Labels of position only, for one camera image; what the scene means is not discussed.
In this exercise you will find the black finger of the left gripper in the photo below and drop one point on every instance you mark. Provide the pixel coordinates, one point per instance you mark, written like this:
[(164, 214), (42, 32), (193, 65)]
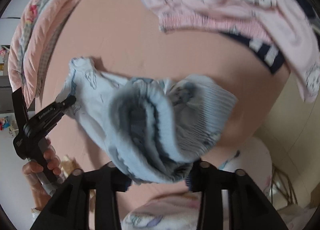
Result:
[(63, 106)]

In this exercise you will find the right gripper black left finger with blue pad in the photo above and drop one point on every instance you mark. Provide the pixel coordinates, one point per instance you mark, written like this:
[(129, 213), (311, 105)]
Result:
[(110, 181)]

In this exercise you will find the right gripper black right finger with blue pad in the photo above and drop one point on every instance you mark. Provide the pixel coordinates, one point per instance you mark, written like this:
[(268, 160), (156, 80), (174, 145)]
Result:
[(210, 182)]

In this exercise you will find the light blue cartoon pajama pants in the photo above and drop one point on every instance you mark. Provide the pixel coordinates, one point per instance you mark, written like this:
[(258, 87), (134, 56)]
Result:
[(152, 130)]

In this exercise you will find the white and yellow garment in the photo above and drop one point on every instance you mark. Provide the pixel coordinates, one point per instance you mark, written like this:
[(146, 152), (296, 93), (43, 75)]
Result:
[(179, 211)]

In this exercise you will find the person's left hand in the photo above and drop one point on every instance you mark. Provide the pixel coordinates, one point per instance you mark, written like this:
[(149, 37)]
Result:
[(43, 164)]

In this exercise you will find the white cartoon pillow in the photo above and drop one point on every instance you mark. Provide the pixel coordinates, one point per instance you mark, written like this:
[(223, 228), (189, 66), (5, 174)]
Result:
[(254, 158)]

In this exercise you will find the white toy shelf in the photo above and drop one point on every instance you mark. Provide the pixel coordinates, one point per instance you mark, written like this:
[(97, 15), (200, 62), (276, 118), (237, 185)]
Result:
[(4, 56)]

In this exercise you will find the pink folded quilt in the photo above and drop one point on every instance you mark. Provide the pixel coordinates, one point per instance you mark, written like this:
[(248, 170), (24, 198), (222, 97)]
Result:
[(33, 44)]

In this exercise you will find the navy white striped garment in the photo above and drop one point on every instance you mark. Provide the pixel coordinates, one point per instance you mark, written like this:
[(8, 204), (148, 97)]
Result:
[(262, 50)]

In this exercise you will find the pink cartoon pajama garment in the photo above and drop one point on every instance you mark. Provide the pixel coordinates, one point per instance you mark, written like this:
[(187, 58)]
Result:
[(279, 25)]

